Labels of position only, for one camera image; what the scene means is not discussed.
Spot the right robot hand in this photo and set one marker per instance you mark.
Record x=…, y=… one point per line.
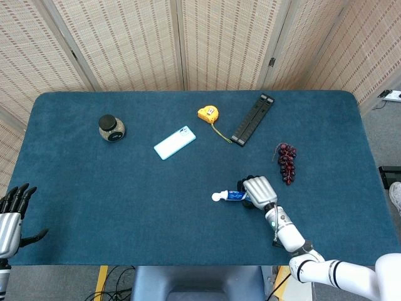
x=260, y=191

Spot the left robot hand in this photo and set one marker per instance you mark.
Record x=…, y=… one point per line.
x=9, y=224

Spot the blue white toothpaste tube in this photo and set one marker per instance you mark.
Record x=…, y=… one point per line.
x=230, y=196

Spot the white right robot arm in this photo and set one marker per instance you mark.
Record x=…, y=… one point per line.
x=313, y=257

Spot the dark red grape bunch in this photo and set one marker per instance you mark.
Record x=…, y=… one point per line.
x=286, y=163

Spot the blue table mat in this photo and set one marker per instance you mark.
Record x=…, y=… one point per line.
x=194, y=175

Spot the black folding stand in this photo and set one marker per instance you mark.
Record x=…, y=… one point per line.
x=252, y=120

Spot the yellow tape measure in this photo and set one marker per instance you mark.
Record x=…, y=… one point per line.
x=208, y=114

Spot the light blue smartphone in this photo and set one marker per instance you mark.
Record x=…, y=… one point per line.
x=174, y=142

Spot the yellow floor tape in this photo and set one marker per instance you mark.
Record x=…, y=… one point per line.
x=101, y=282

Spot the grey blue chair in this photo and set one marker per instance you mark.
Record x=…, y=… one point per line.
x=197, y=283

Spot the black box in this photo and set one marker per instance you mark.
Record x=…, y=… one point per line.
x=390, y=176

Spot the glass jar with black lid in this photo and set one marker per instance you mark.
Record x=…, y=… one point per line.
x=111, y=128

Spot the white power strip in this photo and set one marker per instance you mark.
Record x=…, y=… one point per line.
x=392, y=95

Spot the woven folding screen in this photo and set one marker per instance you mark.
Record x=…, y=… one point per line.
x=188, y=44

